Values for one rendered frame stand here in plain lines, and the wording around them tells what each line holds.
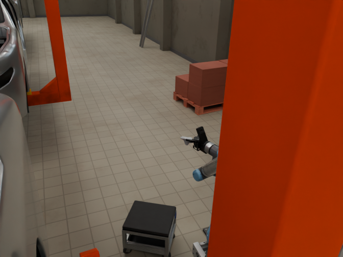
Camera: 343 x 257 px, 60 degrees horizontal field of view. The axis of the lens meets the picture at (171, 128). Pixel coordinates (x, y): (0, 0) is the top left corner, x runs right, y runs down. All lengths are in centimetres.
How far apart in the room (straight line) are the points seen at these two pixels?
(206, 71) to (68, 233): 337
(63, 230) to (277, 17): 299
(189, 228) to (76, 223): 111
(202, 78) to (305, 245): 478
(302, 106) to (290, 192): 11
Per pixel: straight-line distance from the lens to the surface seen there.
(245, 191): 47
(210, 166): 172
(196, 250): 189
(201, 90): 524
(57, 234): 318
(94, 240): 304
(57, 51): 451
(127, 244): 277
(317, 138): 38
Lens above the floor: 218
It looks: 27 degrees down
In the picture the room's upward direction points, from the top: 1 degrees clockwise
